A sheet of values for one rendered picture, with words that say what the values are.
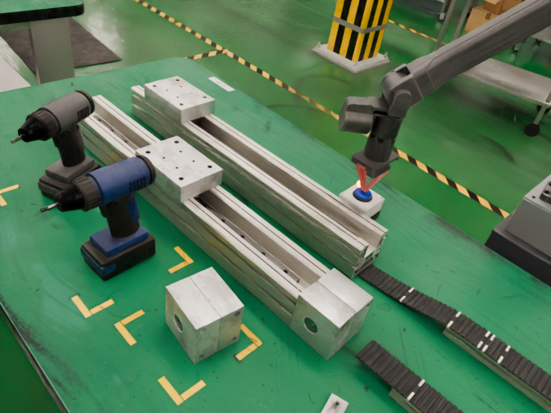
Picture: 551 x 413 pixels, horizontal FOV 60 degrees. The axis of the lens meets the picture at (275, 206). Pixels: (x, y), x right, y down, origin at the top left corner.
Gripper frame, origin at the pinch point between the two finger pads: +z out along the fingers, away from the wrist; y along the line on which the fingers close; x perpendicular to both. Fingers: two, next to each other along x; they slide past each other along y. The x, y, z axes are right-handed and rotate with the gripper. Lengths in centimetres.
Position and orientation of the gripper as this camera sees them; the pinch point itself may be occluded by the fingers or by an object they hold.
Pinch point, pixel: (364, 188)
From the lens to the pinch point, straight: 112.8
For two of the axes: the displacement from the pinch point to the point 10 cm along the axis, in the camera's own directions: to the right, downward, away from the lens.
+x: 7.1, 5.3, -4.7
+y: -6.9, 3.7, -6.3
